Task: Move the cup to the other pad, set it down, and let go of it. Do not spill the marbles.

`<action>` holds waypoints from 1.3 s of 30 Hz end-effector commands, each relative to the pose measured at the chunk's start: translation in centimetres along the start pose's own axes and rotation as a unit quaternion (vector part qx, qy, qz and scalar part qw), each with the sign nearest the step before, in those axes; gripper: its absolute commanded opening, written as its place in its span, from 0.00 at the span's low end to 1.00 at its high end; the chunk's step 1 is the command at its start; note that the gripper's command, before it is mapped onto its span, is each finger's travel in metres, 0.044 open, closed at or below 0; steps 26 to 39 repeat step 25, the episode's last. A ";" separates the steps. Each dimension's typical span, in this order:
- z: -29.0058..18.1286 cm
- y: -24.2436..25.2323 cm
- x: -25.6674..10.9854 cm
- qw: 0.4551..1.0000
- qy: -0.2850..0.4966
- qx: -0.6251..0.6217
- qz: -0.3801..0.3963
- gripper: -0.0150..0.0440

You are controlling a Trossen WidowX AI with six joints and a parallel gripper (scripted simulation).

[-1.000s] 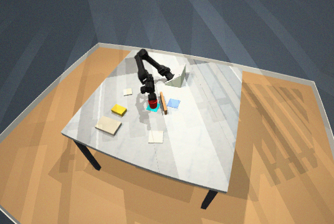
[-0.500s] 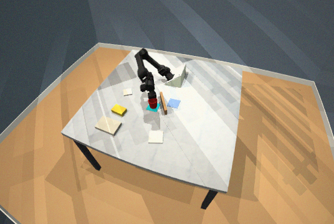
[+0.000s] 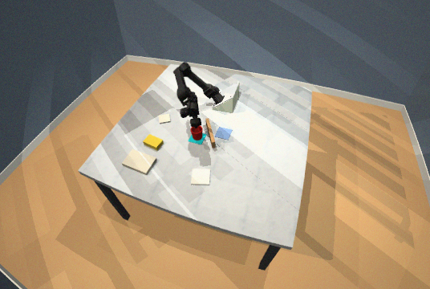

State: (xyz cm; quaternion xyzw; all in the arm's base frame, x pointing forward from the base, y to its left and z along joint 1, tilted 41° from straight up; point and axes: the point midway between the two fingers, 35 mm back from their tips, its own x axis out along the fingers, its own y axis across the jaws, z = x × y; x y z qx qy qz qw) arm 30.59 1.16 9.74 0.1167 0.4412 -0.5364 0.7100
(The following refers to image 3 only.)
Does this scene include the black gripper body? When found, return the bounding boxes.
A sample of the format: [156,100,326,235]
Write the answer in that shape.
[190,116,201,127]

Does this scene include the brown wooden block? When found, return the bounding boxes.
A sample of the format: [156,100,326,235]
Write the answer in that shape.
[205,118,216,149]

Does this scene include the beige flat square tile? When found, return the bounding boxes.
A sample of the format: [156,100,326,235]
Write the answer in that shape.
[191,169,210,185]

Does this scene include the yellow flat block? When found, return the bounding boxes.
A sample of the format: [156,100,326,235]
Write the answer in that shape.
[143,134,164,151]

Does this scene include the red cup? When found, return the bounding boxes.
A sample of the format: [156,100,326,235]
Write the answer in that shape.
[190,126,203,140]

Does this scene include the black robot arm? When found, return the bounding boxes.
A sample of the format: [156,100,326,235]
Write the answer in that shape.
[173,63,225,118]

